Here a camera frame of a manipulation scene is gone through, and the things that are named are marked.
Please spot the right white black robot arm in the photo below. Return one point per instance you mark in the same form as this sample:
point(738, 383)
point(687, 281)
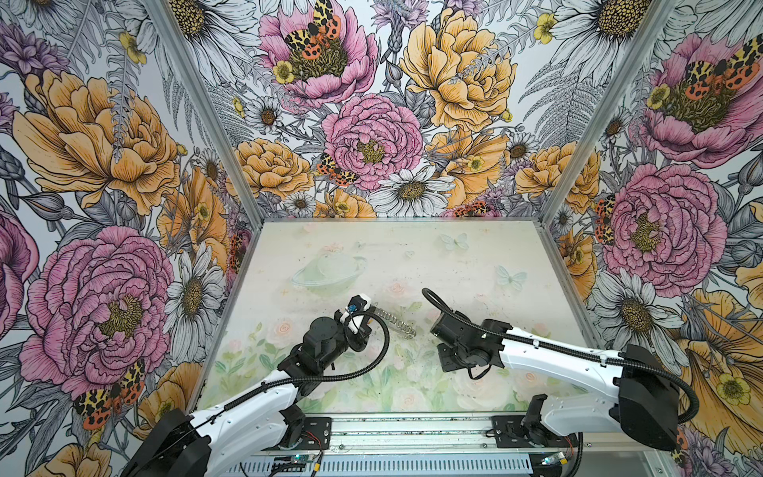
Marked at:
point(623, 392)

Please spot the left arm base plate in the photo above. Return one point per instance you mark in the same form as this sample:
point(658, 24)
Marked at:
point(311, 433)

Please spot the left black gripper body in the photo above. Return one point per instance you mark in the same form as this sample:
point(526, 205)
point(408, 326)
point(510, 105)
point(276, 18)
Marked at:
point(358, 325)

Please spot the perforated metal cable tray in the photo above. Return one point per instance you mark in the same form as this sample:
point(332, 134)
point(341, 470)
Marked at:
point(501, 464)

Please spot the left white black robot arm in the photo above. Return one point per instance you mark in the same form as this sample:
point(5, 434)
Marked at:
point(211, 441)

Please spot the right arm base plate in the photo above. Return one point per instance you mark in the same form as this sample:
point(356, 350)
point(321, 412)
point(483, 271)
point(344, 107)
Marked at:
point(510, 431)

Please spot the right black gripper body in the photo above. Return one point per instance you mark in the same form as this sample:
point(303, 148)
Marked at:
point(452, 358)

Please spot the aluminium front rail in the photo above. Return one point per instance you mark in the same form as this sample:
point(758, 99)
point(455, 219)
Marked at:
point(411, 429)

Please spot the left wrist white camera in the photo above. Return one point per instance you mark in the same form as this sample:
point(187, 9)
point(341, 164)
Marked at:
point(357, 305)

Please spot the green circuit board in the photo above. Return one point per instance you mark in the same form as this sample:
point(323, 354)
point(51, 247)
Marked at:
point(303, 460)

